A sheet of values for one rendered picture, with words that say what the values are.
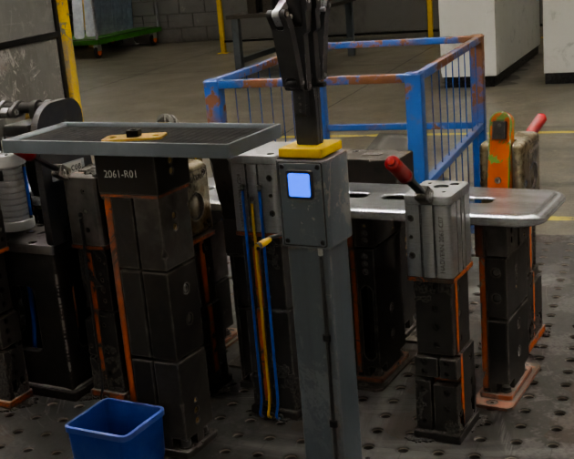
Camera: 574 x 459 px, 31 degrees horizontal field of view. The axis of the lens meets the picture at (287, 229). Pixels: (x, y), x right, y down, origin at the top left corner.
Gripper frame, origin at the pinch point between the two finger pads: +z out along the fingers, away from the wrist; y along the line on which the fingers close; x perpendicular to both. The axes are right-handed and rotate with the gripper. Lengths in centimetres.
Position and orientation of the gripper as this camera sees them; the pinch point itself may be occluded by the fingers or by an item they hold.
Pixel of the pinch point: (308, 116)
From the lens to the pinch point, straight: 127.3
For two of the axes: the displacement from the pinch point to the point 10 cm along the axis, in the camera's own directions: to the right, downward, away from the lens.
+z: 0.8, 9.6, 2.7
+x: -8.8, -0.6, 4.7
